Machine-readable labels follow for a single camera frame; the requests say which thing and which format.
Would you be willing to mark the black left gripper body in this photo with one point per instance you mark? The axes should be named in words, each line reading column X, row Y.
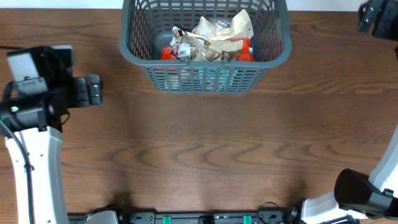
column 82, row 91

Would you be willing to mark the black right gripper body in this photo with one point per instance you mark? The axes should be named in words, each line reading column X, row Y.
column 382, row 20

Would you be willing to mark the beige cookie bag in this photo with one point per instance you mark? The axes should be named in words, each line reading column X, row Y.
column 180, row 36

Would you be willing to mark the orange cookie package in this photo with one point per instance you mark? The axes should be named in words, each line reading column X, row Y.
column 247, row 53

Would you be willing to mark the beige snack bag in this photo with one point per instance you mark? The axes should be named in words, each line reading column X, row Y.
column 239, row 27

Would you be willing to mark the teal snack wrapper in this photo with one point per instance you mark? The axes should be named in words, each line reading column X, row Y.
column 213, row 80

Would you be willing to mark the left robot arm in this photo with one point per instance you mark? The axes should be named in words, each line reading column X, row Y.
column 43, row 89

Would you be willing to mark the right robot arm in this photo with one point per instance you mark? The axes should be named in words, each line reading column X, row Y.
column 358, row 196

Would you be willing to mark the grey plastic basket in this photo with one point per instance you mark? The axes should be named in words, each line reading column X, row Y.
column 146, row 28

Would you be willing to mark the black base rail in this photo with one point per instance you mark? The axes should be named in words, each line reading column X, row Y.
column 273, row 215

